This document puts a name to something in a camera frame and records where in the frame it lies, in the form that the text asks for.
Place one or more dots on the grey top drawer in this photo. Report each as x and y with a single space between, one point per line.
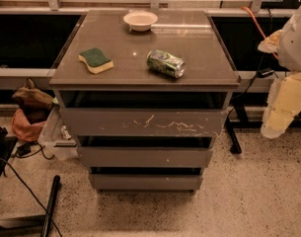
139 122

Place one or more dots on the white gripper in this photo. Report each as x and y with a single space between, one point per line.
294 44

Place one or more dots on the green soda can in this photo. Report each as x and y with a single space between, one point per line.
166 63

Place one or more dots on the black table frame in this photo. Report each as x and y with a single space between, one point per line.
243 121

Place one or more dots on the grey drawer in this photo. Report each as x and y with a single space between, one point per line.
139 122
143 157
145 182

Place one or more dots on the black floor charger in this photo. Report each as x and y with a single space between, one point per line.
23 150

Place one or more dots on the green yellow sponge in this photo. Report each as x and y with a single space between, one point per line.
95 60

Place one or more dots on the black power adapter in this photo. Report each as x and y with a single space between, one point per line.
264 72

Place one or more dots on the grey drawer cabinet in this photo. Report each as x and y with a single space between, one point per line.
207 84

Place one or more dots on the orange cloth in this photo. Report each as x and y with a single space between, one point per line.
23 129

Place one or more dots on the white paper bowl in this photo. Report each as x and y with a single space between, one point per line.
140 21

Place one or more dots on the brown cloth bag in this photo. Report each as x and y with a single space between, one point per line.
30 97

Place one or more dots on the grey bottom drawer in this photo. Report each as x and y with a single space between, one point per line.
145 182

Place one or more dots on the black stand leg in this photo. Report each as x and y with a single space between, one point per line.
36 224

